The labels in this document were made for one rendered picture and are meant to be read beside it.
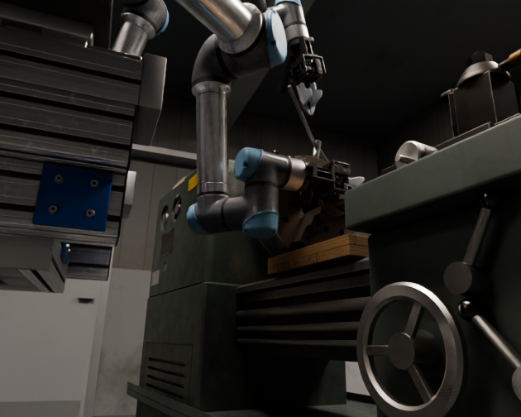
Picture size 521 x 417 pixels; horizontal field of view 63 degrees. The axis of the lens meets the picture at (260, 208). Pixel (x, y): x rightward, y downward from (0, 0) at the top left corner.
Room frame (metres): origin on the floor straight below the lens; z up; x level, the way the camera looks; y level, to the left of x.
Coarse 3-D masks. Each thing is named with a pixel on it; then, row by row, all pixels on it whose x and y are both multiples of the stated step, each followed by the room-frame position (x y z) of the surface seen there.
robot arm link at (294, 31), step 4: (288, 28) 1.00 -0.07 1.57; (292, 28) 1.00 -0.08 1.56; (296, 28) 0.99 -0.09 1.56; (300, 28) 1.00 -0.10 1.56; (304, 28) 1.00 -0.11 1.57; (288, 32) 1.00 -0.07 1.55; (292, 32) 1.00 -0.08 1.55; (296, 32) 1.00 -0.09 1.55; (300, 32) 1.00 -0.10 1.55; (304, 32) 1.00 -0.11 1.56; (288, 36) 1.01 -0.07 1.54; (292, 36) 1.00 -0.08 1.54; (296, 36) 1.00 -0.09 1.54; (300, 36) 1.00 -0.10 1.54; (308, 36) 1.02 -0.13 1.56; (288, 40) 1.01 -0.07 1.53; (292, 40) 1.01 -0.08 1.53
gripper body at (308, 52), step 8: (296, 40) 1.00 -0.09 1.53; (304, 40) 0.99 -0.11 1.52; (312, 40) 1.00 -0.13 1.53; (288, 48) 1.02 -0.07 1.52; (296, 48) 1.02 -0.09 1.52; (304, 48) 0.99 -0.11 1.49; (296, 56) 1.03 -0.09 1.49; (304, 56) 0.99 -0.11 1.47; (312, 56) 1.00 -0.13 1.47; (320, 56) 1.01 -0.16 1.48; (296, 64) 1.01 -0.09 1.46; (304, 64) 0.99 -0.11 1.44; (312, 64) 1.02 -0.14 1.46; (320, 64) 1.01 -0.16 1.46; (288, 72) 1.05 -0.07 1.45; (296, 72) 1.04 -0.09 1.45; (304, 72) 1.00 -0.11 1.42; (312, 72) 1.01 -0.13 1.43; (320, 72) 1.01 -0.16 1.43; (296, 80) 1.04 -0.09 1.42; (304, 80) 1.05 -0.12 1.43; (312, 80) 1.06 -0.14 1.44
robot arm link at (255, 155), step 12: (240, 156) 0.85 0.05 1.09; (252, 156) 0.82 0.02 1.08; (264, 156) 0.84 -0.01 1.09; (276, 156) 0.85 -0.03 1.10; (240, 168) 0.84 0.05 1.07; (252, 168) 0.83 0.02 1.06; (264, 168) 0.84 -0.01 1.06; (276, 168) 0.85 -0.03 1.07; (288, 168) 0.86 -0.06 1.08; (252, 180) 0.84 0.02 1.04; (264, 180) 0.84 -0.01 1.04; (276, 180) 0.86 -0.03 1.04
